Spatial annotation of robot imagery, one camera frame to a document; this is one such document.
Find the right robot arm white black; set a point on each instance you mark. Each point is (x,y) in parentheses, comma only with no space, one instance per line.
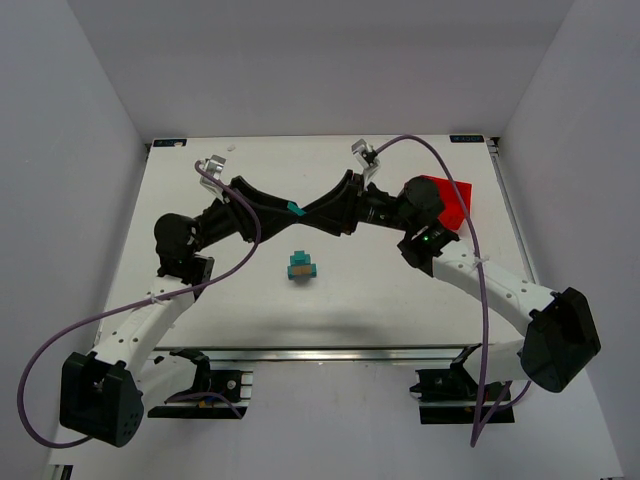
(558,333)

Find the blue corner label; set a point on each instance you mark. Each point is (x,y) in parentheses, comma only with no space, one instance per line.
(169,143)
(466,138)

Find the red plastic bin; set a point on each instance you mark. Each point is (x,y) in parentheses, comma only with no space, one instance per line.
(453,216)

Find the aluminium table front rail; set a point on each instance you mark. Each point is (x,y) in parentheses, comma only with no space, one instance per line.
(402,354)

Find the left blue corner label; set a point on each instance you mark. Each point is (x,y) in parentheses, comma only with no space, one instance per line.
(169,143)

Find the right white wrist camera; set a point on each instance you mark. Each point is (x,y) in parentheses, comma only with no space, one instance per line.
(367,157)

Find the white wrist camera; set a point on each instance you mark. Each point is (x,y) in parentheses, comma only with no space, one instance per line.
(367,157)
(210,170)

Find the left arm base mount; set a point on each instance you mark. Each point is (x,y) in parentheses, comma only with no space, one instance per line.
(187,384)

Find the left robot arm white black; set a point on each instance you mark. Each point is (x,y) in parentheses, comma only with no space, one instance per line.
(106,392)

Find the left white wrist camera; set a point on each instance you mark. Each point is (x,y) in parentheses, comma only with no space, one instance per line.
(210,170)

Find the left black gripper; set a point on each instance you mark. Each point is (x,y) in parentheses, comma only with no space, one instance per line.
(242,209)

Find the teal triangular wood block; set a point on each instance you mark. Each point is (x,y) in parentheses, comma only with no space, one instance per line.
(294,208)

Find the right blue corner label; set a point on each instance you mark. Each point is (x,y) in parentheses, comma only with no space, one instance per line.
(466,138)

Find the teal arch wood block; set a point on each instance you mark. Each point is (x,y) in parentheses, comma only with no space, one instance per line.
(292,277)

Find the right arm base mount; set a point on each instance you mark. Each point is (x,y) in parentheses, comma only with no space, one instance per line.
(446,396)

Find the teal rectangular wood block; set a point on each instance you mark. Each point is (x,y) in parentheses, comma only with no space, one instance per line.
(293,265)

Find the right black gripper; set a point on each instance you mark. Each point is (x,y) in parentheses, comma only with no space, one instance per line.
(355,203)

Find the teal cube wood block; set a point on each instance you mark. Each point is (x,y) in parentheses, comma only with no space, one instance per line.
(300,258)

